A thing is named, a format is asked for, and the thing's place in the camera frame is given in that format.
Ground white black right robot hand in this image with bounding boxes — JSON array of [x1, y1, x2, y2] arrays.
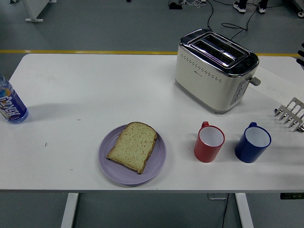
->
[[296, 42, 304, 71]]

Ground grey toaster lever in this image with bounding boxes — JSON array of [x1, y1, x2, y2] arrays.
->
[[247, 76, 261, 86]]

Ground bread slice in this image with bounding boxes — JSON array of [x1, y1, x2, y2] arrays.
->
[[106, 122, 158, 175]]

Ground purple plate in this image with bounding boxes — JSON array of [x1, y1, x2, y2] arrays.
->
[[98, 123, 167, 186]]

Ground white paper sheet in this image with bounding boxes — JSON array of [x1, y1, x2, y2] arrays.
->
[[247, 66, 304, 106]]

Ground metal toast rack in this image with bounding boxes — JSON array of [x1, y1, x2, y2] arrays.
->
[[273, 96, 304, 133]]

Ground person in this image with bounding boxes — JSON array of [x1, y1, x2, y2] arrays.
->
[[233, 0, 268, 14]]

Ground cream chrome toaster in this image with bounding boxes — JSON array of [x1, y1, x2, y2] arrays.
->
[[174, 28, 261, 115]]

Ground blue mug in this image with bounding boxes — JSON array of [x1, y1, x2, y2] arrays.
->
[[234, 122, 271, 163]]

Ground red mug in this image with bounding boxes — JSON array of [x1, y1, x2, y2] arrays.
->
[[193, 121, 225, 163]]

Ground black floor socket box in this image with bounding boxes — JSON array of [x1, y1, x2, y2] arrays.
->
[[168, 0, 183, 10]]

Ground black table control panel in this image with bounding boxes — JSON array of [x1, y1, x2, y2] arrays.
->
[[279, 192, 304, 200]]

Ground white table leg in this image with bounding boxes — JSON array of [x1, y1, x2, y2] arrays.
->
[[60, 192, 79, 228], [235, 192, 254, 228]]

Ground yellow floor tape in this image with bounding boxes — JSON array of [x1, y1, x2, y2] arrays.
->
[[0, 49, 304, 57]]

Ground white desk foot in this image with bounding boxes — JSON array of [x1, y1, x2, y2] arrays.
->
[[24, 0, 45, 23]]

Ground blue label water bottle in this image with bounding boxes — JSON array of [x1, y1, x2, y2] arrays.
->
[[0, 75, 29, 125]]

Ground black floor cable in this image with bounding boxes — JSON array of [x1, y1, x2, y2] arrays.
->
[[206, 0, 263, 41]]

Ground white cable bundle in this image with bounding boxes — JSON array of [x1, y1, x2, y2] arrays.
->
[[180, 0, 207, 7]]

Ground clear bracket under table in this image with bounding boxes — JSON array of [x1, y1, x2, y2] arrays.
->
[[207, 192, 230, 200]]

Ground black cable under table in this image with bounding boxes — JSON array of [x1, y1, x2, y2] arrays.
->
[[222, 192, 230, 228]]

